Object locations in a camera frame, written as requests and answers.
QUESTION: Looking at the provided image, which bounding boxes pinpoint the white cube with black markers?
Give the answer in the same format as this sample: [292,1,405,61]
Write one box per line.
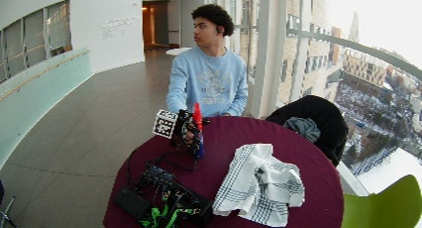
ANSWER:
[152,109,180,140]

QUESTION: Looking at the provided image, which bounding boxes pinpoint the green cables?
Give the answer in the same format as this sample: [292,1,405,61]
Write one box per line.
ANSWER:
[139,196,189,228]

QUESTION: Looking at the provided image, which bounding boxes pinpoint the white railing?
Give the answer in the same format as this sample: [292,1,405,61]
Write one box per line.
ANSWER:
[287,28,422,81]

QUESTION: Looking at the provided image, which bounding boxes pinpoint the wooden handrail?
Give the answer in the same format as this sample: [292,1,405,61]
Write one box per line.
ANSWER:
[0,49,92,102]

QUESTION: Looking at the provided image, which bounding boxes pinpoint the black rectangular box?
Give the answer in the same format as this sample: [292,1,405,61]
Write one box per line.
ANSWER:
[112,187,153,221]

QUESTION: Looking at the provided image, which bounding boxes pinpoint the black metal stand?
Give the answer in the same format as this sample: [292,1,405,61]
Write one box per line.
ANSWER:
[0,179,19,228]

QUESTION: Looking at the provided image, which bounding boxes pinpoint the maroon tablecloth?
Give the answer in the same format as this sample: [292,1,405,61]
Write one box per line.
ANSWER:
[101,115,346,228]

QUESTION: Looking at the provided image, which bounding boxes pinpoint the black cable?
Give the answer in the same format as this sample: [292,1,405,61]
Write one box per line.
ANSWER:
[125,145,201,186]

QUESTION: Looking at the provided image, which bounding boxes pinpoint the black jacket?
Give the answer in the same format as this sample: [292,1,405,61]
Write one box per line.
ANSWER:
[265,94,350,168]

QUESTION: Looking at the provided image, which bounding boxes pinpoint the white pillar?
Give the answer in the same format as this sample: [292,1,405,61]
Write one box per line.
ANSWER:
[249,0,288,119]

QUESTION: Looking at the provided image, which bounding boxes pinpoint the the person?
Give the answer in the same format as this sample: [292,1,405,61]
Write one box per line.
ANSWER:
[165,3,251,119]

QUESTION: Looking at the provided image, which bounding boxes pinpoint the grey cloth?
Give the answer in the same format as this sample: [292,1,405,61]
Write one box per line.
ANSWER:
[283,116,324,144]

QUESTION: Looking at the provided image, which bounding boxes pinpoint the black electronic device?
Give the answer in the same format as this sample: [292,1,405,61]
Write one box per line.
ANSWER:
[133,163,215,228]

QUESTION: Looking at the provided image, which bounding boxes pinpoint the green chair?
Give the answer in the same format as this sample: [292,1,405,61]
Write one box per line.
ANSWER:
[341,173,422,228]

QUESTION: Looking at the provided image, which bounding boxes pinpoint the white round table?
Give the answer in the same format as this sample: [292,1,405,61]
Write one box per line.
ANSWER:
[165,47,195,57]

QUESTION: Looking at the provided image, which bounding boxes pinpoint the white checked dish towel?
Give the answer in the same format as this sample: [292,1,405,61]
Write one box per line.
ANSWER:
[211,143,306,228]

